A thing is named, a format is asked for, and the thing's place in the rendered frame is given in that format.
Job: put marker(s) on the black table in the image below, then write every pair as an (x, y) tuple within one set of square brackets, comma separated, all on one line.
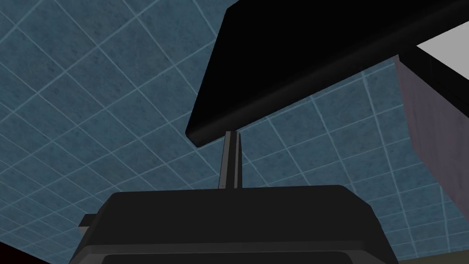
[(293, 55)]

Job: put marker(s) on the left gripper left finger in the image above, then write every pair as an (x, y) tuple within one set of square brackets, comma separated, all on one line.
[(226, 165)]

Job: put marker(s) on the mauve cabinet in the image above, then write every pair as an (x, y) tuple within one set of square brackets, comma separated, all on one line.
[(439, 139)]

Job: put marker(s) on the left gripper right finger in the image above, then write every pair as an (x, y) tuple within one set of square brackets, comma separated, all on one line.
[(237, 165)]

